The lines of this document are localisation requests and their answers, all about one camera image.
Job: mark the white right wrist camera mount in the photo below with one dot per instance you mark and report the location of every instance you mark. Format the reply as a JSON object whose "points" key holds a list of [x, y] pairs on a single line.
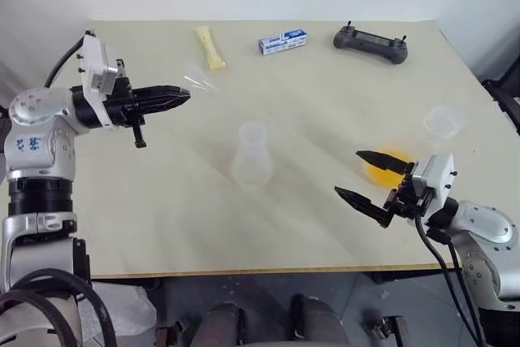
{"points": [[434, 176]]}

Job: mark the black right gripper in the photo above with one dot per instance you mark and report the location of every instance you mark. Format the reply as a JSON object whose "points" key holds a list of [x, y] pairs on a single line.
{"points": [[404, 200]]}

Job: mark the grey remote controller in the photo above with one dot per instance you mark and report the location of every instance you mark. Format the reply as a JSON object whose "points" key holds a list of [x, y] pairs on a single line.
{"points": [[369, 43]]}

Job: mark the orange round object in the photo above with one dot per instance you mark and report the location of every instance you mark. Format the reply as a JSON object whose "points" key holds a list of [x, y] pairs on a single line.
{"points": [[381, 179]]}

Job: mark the dark rounded shape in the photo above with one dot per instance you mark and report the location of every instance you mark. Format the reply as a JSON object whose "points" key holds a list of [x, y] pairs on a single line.
{"points": [[223, 324], [319, 322]]}

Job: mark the pale yellow sachet packet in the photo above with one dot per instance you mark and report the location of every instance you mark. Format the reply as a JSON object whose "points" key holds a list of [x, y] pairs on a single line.
{"points": [[210, 49]]}

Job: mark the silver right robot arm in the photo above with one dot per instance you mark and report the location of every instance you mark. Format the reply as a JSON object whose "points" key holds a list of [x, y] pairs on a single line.
{"points": [[483, 229]]}

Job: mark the blue and white small box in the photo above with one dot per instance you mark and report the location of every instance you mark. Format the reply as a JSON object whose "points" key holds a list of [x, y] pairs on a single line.
{"points": [[282, 41]]}

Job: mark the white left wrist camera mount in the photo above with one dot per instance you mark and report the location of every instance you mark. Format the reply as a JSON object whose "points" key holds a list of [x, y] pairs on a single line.
{"points": [[94, 63]]}

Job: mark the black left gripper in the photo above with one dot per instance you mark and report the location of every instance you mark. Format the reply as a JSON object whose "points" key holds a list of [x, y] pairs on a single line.
{"points": [[121, 109]]}

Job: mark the empty clear plastic cup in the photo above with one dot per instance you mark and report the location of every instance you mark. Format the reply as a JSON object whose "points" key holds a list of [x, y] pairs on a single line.
{"points": [[444, 123]]}

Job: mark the small clear plastic cup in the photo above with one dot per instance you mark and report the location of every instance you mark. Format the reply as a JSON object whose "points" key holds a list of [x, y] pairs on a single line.
{"points": [[199, 79]]}

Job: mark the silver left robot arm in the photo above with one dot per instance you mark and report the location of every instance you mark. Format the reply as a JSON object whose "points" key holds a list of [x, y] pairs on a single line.
{"points": [[38, 148]]}

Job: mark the dark metal foot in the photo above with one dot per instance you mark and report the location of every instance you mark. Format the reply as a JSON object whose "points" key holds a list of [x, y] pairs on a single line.
{"points": [[386, 326]]}

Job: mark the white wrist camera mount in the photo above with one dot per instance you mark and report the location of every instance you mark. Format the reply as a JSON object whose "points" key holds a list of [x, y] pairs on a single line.
{"points": [[434, 176], [94, 63]]}

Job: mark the clear plastic flask bottle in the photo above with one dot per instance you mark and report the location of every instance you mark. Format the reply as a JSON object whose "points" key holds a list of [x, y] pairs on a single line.
{"points": [[250, 156]]}

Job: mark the clear plastic bag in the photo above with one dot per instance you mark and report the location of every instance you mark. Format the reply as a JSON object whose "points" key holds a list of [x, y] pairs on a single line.
{"points": [[126, 310]]}

